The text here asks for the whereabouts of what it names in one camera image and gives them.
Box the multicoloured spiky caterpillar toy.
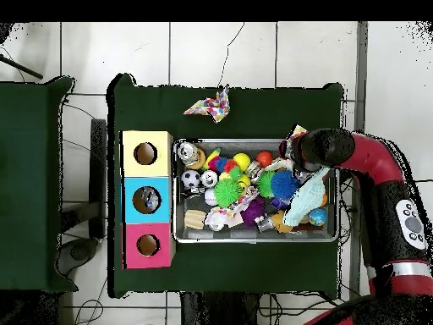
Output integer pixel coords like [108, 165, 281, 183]
[208, 155, 244, 180]

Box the green spiky rubber ball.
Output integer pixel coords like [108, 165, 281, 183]
[213, 178, 244, 208]
[255, 170, 277, 199]

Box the whitish foil wrapper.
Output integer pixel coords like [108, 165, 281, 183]
[206, 185, 260, 233]

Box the colourful patterned cloth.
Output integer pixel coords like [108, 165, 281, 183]
[183, 84, 232, 124]

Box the mint green knitted cloth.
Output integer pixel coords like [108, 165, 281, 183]
[282, 165, 332, 228]

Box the polka dot cloth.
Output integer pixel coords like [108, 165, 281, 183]
[289, 124, 309, 140]

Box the shallow clear mesh bin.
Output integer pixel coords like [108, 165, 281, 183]
[172, 138, 340, 244]

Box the wooden box with three holes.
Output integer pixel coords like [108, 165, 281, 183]
[120, 129, 176, 270]

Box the small open silver can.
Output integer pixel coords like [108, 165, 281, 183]
[201, 169, 220, 189]

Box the black and white soccer ball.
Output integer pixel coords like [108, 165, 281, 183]
[181, 168, 203, 190]

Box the orange ball with cream dots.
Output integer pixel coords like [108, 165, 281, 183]
[188, 150, 206, 171]

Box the plain yellow ball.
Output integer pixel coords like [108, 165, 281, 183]
[233, 151, 252, 172]

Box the crushed silver drink can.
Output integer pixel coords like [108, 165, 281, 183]
[176, 141, 200, 164]

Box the flat wooden block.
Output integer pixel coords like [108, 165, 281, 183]
[184, 209, 207, 230]

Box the small red ball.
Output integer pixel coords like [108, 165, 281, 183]
[256, 150, 274, 168]

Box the blue spiky rubber ball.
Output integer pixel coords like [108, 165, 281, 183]
[270, 168, 301, 203]

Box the dark green table cloth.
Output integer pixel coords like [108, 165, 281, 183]
[107, 73, 345, 299]
[0, 74, 77, 294]

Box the black panel stand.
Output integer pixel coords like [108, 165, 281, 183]
[90, 118, 108, 240]

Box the grey stand base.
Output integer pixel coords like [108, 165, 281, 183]
[57, 236, 101, 278]

